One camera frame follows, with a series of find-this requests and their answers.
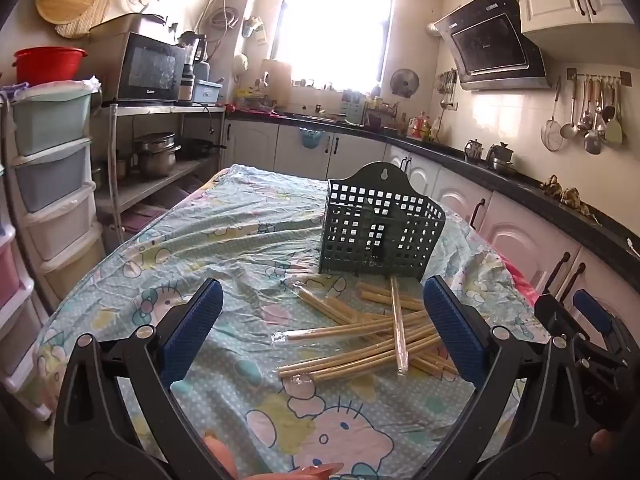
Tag person's right hand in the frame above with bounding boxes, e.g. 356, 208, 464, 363
591, 429, 617, 463

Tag green plastic utensil basket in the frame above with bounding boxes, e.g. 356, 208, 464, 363
318, 161, 447, 281

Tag wall-mounted utensil cup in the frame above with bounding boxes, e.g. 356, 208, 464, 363
242, 16, 267, 41

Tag person's left hand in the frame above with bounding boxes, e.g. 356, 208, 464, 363
204, 436, 346, 480

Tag metal shelf rack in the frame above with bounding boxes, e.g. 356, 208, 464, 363
92, 102, 228, 241

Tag pastel plastic drawer tower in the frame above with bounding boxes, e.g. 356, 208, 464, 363
0, 80, 103, 421

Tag blue hanging basket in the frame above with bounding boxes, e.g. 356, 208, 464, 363
299, 128, 326, 151

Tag group of bamboo chopsticks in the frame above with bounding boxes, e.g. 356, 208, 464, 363
271, 279, 463, 395

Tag blender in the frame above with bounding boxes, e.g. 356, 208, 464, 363
177, 31, 211, 107

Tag woven bamboo tray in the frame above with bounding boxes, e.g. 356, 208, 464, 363
54, 0, 113, 41

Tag utensil hanging rail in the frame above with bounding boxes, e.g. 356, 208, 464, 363
566, 67, 632, 86

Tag pink blanket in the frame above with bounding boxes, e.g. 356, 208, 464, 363
492, 252, 541, 313

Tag small wall fan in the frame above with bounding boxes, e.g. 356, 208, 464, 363
389, 67, 421, 99

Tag steel slotted spoon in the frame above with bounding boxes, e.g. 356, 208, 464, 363
584, 80, 603, 156

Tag teal knife holder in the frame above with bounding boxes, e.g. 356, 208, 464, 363
341, 90, 369, 124

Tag black kitchen countertop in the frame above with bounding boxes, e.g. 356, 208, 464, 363
224, 107, 640, 273

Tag red cloth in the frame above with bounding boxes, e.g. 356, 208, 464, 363
225, 103, 281, 118

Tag steel ladle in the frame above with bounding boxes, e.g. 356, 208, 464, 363
560, 77, 581, 140

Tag window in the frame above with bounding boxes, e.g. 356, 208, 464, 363
270, 0, 398, 91

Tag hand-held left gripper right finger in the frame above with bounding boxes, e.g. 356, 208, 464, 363
422, 275, 608, 480

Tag large steel teapot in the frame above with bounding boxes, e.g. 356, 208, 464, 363
486, 142, 517, 173

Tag white base cabinets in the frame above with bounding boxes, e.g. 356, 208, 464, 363
220, 119, 640, 341

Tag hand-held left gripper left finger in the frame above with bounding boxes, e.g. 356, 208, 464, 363
52, 277, 226, 480

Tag group of condiment bottles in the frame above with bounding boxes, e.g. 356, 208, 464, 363
406, 111, 446, 143

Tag blue plastic crate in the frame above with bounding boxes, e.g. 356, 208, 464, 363
192, 79, 224, 106

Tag ginger root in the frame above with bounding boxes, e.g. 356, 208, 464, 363
541, 175, 598, 218

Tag black microwave oven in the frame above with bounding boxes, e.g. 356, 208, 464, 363
116, 31, 190, 107

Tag white hose coil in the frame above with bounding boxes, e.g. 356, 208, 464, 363
207, 5, 241, 33

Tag black frying pan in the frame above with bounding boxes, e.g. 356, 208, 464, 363
179, 137, 227, 162

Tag wooden cutting board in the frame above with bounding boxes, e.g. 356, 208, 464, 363
260, 58, 293, 109

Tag cartoon cat printed blanket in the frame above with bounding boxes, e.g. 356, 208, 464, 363
30, 164, 541, 480

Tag purple plastic box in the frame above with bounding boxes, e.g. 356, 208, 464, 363
120, 209, 167, 235

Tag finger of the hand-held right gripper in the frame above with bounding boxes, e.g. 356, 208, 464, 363
573, 290, 632, 356
534, 292, 576, 341

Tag black range hood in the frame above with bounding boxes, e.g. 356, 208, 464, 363
431, 0, 552, 92

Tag hanging kitchen utensils set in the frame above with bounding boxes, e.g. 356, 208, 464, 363
436, 69, 460, 111

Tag wire mesh strainer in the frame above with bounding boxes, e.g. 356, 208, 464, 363
540, 77, 566, 152

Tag stacked steel pots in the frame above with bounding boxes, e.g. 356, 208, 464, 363
131, 132, 182, 179

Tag red plastic basin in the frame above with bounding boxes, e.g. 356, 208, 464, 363
13, 46, 89, 85

